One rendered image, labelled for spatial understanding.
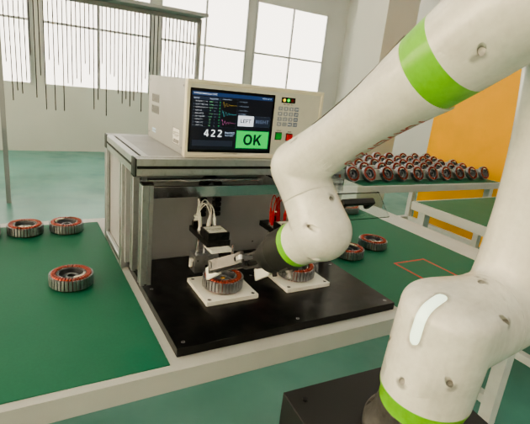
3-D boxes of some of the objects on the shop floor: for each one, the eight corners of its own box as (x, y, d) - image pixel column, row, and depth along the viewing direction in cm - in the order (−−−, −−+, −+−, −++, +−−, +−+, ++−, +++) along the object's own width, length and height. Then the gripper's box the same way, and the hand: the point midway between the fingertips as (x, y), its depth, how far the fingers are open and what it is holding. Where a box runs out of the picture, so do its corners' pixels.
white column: (381, 209, 535) (439, -99, 442) (353, 210, 513) (408, -112, 420) (355, 198, 577) (403, -85, 483) (328, 198, 554) (373, -97, 461)
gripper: (227, 267, 83) (185, 289, 99) (327, 270, 96) (275, 289, 113) (225, 230, 85) (184, 257, 102) (322, 238, 98) (272, 261, 115)
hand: (234, 273), depth 106 cm, fingers open, 13 cm apart
